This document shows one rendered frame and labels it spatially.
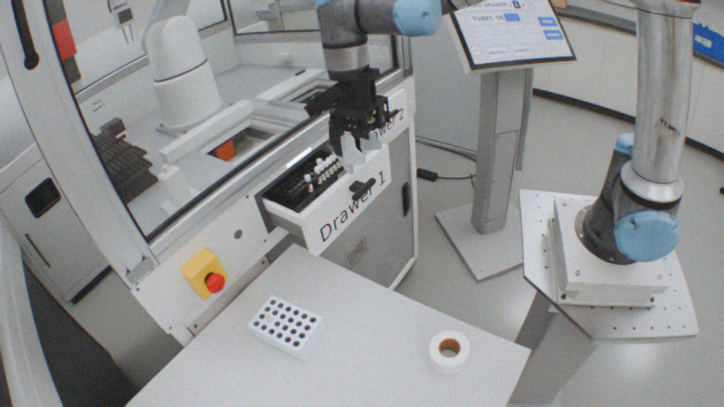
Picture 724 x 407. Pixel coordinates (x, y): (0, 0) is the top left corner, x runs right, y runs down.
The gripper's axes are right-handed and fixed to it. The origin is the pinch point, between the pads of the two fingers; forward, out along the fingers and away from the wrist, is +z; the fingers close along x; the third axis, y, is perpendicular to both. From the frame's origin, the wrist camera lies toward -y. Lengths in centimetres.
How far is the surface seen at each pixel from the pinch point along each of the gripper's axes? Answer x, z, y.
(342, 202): -4.1, 7.8, -1.1
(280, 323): -29.7, 16.8, 2.1
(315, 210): -11.5, 4.3, -1.2
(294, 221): -12.7, 8.8, -7.1
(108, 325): -76, 97, -136
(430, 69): 158, 39, -61
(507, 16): 89, -15, 7
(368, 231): 22, 46, -17
